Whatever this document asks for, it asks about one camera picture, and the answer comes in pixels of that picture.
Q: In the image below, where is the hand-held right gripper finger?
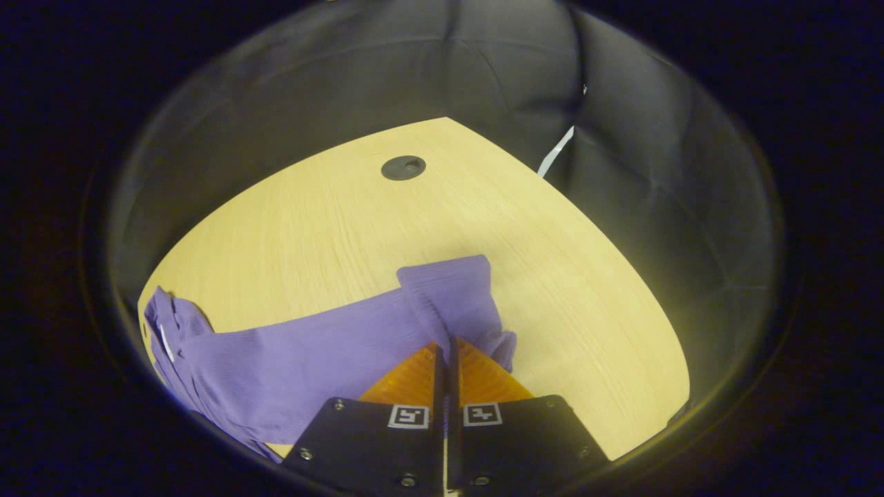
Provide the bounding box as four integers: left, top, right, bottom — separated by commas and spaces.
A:
282, 344, 446, 497
448, 337, 610, 496

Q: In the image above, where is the purple ribbed button shirt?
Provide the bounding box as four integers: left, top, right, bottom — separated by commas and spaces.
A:
142, 254, 519, 463

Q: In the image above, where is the black table grommet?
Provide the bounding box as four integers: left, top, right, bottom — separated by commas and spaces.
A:
381, 155, 427, 182

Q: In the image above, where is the black backdrop cloth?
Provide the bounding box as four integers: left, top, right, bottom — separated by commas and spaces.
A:
107, 0, 785, 429

